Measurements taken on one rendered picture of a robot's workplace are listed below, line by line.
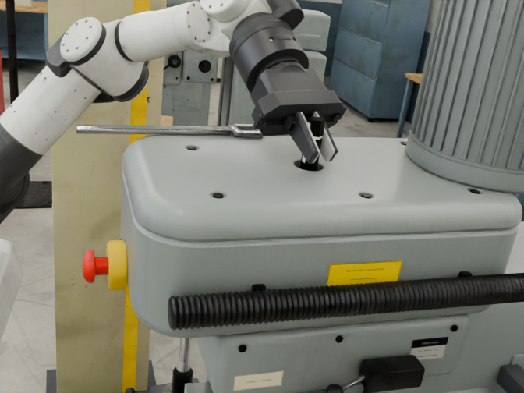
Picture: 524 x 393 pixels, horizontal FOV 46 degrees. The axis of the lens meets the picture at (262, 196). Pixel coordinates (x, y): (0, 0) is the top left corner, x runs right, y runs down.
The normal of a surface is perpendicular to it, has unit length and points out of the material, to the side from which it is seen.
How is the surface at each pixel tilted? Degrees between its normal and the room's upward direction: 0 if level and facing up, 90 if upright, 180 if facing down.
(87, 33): 51
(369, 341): 90
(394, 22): 90
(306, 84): 30
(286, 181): 0
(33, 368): 0
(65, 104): 101
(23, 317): 0
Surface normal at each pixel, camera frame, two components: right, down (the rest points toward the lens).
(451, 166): -0.67, 0.22
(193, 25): 0.85, -0.04
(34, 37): 0.29, 0.41
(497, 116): -0.33, 0.34
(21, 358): 0.11, -0.91
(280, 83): 0.35, -0.59
